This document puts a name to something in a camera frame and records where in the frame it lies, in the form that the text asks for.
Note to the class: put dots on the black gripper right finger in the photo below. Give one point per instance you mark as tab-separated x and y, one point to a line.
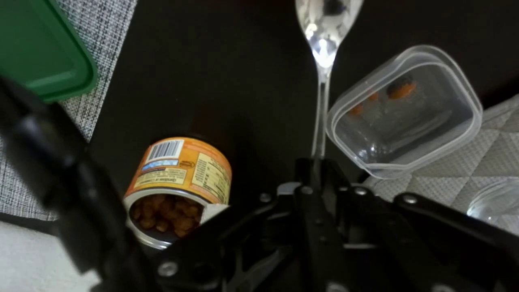
411	248

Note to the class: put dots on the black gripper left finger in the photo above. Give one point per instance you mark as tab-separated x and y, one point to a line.
254	243

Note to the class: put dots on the brown almond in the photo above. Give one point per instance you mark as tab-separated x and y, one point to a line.
356	110
403	89
374	97

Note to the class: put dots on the clear glass bowl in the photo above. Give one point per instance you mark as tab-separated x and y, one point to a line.
497	202

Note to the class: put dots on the open orange nut can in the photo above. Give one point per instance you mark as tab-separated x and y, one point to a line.
184	167

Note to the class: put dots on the clear plastic container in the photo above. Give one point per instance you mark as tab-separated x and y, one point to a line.
487	150
432	129

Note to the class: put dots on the black table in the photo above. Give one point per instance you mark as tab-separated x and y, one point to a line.
216	74

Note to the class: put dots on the gray woven placemat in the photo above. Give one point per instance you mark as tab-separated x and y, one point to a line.
98	64

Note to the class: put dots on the green rectangular lid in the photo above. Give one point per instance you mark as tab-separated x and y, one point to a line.
38	48

